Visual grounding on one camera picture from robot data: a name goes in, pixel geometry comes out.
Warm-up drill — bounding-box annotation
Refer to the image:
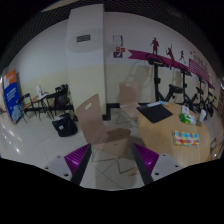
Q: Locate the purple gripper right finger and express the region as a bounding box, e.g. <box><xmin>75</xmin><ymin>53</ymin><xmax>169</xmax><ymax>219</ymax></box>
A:
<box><xmin>132</xmin><ymin>143</ymin><xmax>159</xmax><ymax>185</ymax></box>

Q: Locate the white paper card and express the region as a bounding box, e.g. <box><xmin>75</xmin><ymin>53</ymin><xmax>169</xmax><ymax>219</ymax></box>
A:
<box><xmin>182</xmin><ymin>105</ymin><xmax>189</xmax><ymax>115</ymax></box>

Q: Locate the white cup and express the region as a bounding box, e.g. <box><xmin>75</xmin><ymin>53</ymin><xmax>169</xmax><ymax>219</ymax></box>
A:
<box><xmin>198</xmin><ymin>109</ymin><xmax>206</xmax><ymax>123</ymax></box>

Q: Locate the round wooden table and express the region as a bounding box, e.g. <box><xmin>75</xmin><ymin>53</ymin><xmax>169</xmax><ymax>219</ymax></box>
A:
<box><xmin>138</xmin><ymin>103</ymin><xmax>210</xmax><ymax>167</ymax></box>

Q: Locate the small desk with chairs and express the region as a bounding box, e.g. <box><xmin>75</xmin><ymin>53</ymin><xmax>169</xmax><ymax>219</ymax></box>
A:
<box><xmin>17</xmin><ymin>84</ymin><xmax>74</xmax><ymax>119</ymax></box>

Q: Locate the green tissue pack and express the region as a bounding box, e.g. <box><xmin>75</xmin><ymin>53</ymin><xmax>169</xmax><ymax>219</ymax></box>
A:
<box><xmin>180</xmin><ymin>113</ymin><xmax>196</xmax><ymax>125</ymax></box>

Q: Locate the near beige wooden chair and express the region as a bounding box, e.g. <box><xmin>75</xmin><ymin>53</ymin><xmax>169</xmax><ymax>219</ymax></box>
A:
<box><xmin>76</xmin><ymin>94</ymin><xmax>131</xmax><ymax>157</ymax></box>

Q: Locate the far beige wooden chair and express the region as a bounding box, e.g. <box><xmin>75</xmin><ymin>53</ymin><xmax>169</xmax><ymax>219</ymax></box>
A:
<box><xmin>119</xmin><ymin>81</ymin><xmax>139</xmax><ymax>124</ymax></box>

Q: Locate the black mat on table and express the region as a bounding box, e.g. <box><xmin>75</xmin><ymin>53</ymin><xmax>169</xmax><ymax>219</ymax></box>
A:
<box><xmin>137</xmin><ymin>104</ymin><xmax>173</xmax><ymax>123</ymax></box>

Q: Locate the blue orange roll-up banner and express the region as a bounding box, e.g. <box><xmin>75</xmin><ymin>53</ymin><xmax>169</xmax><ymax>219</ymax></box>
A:
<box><xmin>3</xmin><ymin>70</ymin><xmax>22</xmax><ymax>124</ymax></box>

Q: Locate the black bag on floor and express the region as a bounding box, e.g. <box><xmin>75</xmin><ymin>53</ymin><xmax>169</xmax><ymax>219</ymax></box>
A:
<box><xmin>52</xmin><ymin>113</ymin><xmax>78</xmax><ymax>137</ymax></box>

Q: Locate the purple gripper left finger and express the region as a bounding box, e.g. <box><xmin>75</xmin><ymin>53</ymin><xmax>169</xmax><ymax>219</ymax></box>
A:
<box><xmin>64</xmin><ymin>144</ymin><xmax>92</xmax><ymax>185</ymax></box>

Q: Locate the black exercise bike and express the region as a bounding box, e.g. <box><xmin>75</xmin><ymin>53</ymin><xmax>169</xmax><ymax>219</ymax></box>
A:
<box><xmin>179</xmin><ymin>65</ymin><xmax>206</xmax><ymax>113</ymax></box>
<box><xmin>145</xmin><ymin>53</ymin><xmax>185</xmax><ymax>104</ymax></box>

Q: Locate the colourful checked folded towel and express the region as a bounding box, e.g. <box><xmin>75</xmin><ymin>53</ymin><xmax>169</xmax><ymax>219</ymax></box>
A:
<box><xmin>173</xmin><ymin>130</ymin><xmax>200</xmax><ymax>147</ymax></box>

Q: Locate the beige wooden chair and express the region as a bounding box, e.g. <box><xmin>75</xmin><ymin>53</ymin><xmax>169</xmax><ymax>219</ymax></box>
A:
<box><xmin>119</xmin><ymin>81</ymin><xmax>139</xmax><ymax>124</ymax></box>
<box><xmin>76</xmin><ymin>94</ymin><xmax>131</xmax><ymax>157</ymax></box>

